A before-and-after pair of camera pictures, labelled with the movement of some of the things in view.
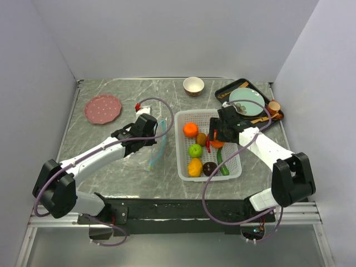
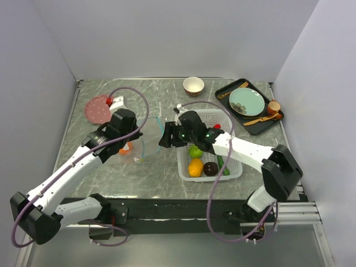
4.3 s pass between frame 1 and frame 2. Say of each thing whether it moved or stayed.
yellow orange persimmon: stayed
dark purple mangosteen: stayed
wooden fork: stayed
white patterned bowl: stayed
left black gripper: moved
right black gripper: moved
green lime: stayed
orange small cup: stayed
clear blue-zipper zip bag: moved
